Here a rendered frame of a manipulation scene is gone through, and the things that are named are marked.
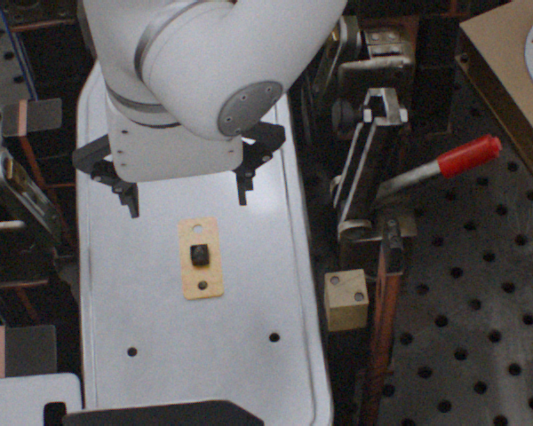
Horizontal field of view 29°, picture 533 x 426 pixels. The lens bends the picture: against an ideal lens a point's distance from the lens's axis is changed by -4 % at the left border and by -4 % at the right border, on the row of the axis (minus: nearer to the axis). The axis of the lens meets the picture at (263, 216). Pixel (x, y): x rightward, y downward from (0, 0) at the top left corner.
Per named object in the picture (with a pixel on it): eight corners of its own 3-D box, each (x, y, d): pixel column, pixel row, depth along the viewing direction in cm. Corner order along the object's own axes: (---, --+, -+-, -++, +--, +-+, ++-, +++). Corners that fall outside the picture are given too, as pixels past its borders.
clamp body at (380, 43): (315, 201, 137) (313, 14, 105) (402, 192, 137) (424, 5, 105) (324, 265, 133) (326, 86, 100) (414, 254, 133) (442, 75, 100)
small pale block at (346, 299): (321, 409, 123) (323, 272, 91) (350, 406, 123) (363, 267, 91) (324, 437, 121) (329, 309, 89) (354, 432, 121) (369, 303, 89)
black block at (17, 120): (41, 224, 137) (-16, 95, 112) (120, 216, 137) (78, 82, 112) (42, 279, 133) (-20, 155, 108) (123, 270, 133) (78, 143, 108)
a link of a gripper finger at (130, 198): (126, 145, 85) (138, 187, 91) (88, 149, 85) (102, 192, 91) (128, 177, 83) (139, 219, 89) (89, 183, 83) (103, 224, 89)
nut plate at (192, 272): (177, 221, 102) (176, 215, 101) (217, 216, 102) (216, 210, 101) (183, 300, 98) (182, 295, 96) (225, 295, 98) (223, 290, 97)
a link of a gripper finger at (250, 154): (269, 127, 85) (273, 171, 91) (230, 131, 85) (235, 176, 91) (274, 161, 84) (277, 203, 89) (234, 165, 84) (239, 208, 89)
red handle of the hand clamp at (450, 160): (333, 186, 95) (488, 117, 88) (346, 195, 97) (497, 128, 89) (340, 227, 93) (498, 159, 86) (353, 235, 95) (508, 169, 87)
